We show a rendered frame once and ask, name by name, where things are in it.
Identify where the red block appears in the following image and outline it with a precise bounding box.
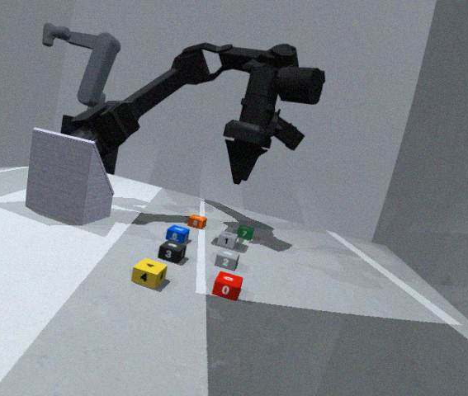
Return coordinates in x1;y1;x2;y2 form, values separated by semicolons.
212;271;243;301

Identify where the blue block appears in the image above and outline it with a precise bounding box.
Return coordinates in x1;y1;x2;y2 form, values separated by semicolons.
166;225;190;244

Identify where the green block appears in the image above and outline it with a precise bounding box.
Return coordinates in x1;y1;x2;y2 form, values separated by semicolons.
237;225;254;240

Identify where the yellow block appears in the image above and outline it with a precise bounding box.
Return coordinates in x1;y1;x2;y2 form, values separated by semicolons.
131;258;167;288

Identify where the orange block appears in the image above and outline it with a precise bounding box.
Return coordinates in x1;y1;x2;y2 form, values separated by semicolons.
187;214;207;229

